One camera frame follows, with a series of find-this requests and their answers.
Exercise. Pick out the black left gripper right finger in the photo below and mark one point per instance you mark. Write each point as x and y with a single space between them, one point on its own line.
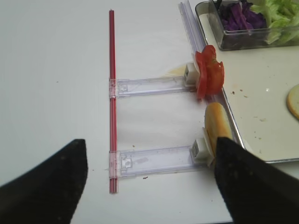
254 192

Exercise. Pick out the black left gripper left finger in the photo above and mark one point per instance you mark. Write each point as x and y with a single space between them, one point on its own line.
50 192

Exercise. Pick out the red tomato slices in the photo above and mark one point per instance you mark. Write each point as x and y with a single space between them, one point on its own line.
211 72

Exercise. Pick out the green lettuce leaves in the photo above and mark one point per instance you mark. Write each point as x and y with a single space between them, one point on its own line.
282 18

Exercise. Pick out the left red plastic rod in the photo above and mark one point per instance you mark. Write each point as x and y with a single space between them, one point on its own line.
112 98

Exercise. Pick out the white bun slice upright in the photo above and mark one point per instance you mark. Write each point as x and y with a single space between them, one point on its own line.
216 125

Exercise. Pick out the bun base on tray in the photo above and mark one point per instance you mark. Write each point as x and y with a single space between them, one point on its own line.
292 101

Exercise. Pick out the white metal tray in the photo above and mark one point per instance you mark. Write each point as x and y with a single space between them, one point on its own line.
256 85

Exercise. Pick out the clear plastic salad box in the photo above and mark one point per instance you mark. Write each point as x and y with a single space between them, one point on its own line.
237 40

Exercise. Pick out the purple cabbage leaves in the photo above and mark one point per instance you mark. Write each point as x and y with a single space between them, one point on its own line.
239 15

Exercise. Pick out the white pusher block bun rail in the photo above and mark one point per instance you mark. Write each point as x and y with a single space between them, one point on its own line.
199 152

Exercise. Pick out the clear rail holding bun slice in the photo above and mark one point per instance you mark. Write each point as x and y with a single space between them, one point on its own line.
132 163

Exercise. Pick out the white pusher block tomato rail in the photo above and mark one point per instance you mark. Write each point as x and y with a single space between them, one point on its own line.
191 75

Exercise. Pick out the clear rail holding tomato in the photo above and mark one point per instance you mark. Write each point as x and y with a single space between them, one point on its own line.
121 88

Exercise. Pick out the left long clear rail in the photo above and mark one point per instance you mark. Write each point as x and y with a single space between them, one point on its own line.
193 28

